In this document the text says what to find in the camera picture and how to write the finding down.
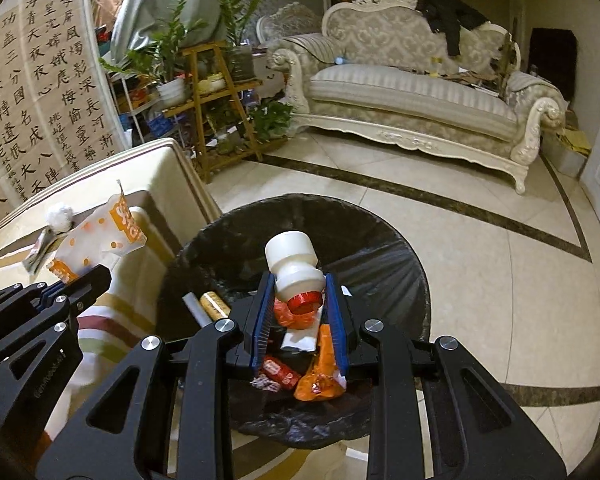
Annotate yellow paper bag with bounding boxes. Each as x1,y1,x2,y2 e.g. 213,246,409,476
555,130,593,158

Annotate white bottle with red cap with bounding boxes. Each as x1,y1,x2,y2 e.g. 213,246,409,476
264,230,327,315

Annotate black clothes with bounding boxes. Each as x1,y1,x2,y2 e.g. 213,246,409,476
415,0,491,57

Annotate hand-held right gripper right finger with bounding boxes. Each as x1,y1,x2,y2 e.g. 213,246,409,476
324,272,567,480

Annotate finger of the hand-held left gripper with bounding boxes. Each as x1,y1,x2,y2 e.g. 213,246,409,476
0,280,81,338
0,264,113,431

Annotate white orange plastic bag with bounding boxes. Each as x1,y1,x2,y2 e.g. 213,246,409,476
45,180,148,283

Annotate white paper wrapper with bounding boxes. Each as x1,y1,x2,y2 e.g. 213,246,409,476
280,310,326,353

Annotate grey hanging cloth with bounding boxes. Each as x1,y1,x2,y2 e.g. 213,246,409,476
111,0,261,58

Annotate red snack packet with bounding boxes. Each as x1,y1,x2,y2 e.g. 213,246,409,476
257,354,302,391

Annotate small foil wrapper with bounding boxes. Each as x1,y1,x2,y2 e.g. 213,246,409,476
24,230,56,275

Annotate tall green plant dark pot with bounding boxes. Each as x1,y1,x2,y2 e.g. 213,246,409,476
202,0,273,81

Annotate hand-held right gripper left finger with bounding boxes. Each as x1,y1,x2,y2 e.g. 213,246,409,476
35,271,277,480

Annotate ornate cream armchair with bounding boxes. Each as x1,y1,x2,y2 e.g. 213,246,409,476
256,1,326,111

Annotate low leafy green plant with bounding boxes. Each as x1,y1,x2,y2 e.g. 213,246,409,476
250,100,293,143

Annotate calligraphy paper sheet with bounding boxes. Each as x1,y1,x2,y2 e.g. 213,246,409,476
0,10,46,246
10,0,117,196

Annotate orange snack wrapper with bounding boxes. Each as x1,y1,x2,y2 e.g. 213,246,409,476
294,325,348,403

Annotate pile of papers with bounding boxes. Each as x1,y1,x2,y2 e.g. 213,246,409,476
430,67,506,98

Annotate trash bin with black bag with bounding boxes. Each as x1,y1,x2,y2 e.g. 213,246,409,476
156,192,431,451

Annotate ornate cream sofa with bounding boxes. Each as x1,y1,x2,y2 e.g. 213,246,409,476
270,0,568,195

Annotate wooden plant stand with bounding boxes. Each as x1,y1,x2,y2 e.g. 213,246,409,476
162,42,263,183

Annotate white metal shelf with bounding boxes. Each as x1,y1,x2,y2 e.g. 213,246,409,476
105,67,191,151

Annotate white cotton ball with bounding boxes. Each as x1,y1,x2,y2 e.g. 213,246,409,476
47,202,75,233

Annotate yellow white dish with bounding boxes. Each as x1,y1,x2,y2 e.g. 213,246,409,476
192,74,226,95

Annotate red orange plastic bag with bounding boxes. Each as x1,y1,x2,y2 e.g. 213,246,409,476
272,297,323,331

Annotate green plant in white pot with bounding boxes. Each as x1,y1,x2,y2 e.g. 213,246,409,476
100,0,206,108

